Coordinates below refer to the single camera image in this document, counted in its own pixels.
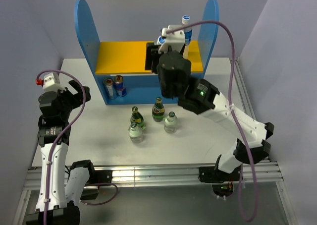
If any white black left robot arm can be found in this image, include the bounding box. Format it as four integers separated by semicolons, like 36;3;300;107
26;76;98;225

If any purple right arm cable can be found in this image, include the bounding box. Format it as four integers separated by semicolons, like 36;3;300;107
165;20;260;223

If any Red Bull can left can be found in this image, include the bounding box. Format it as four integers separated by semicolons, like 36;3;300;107
103;78;117;100

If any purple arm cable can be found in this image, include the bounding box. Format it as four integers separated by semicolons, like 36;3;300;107
165;20;260;223
37;70;119;225

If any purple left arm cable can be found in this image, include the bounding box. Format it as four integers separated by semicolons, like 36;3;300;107
37;70;119;225

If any Pocari Sweat bottle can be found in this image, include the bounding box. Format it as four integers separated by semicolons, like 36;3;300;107
157;36;166;45
181;15;192;58

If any blue and yellow shelf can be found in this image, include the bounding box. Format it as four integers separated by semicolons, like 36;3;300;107
74;0;219;105

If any aluminium rail frame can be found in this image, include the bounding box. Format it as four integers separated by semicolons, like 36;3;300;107
13;57;298;225

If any Chang soda water bottle left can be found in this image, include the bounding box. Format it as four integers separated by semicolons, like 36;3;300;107
128;122;144;143

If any green perrier bottle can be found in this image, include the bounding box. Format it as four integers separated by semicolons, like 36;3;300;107
130;106;146;130
152;97;165;122

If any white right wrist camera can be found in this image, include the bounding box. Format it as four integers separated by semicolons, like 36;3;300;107
158;25;185;54

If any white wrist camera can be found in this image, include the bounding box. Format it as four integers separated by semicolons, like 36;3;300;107
36;72;66;92
158;25;185;54

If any green Perrier bottle left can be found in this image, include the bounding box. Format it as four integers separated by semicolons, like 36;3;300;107
130;106;146;130

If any chang soda water bottle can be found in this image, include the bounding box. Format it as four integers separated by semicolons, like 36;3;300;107
128;122;144;143
164;112;178;134

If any Chang soda water bottle right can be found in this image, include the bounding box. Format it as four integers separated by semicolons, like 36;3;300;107
164;112;178;134

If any Red Bull can right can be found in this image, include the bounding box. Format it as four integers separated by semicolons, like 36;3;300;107
114;75;127;97

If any green Perrier bottle right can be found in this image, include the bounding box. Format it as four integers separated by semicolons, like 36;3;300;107
152;97;165;122

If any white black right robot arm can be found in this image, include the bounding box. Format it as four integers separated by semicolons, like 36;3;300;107
145;43;274;183

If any red bull can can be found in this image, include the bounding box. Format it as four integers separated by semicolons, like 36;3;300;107
103;78;117;100
114;75;127;97

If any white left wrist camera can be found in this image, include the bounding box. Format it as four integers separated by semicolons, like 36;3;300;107
36;72;66;92

